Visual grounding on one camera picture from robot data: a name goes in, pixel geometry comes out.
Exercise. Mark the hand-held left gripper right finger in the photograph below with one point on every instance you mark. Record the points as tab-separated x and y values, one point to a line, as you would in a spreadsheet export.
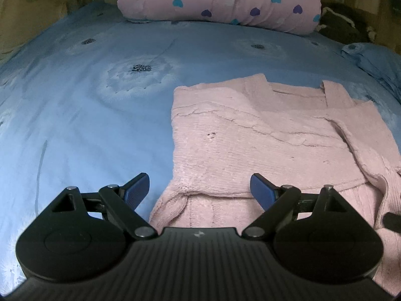
261	191

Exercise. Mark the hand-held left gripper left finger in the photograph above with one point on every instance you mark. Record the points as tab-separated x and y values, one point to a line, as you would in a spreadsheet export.
136	191

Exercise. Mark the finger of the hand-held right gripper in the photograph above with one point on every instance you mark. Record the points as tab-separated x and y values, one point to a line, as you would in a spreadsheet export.
393	221

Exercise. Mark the pink knitted cardigan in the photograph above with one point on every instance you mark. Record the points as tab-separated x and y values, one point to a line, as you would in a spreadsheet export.
250	150

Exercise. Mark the blue pillow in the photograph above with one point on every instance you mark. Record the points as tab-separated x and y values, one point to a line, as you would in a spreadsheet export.
376	59

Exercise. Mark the dark cloth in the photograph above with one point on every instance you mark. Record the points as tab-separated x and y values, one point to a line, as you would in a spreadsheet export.
344	22

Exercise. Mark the pink heart-pattern pillow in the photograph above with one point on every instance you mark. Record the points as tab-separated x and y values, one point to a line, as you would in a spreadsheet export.
219	0

